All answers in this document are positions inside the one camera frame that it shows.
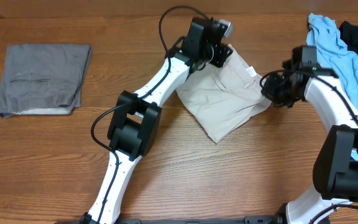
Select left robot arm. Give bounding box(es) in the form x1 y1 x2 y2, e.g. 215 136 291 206
80 17 233 224

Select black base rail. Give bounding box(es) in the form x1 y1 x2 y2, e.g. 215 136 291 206
54 215 331 224

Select light blue shirt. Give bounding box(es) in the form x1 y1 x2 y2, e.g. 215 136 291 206
306 13 358 161

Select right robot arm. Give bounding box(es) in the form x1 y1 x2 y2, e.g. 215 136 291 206
260 45 358 223

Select folded grey shorts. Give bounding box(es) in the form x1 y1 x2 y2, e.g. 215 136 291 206
0 44 93 118

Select beige cotton shorts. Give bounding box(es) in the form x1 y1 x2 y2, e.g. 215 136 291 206
177 51 271 143

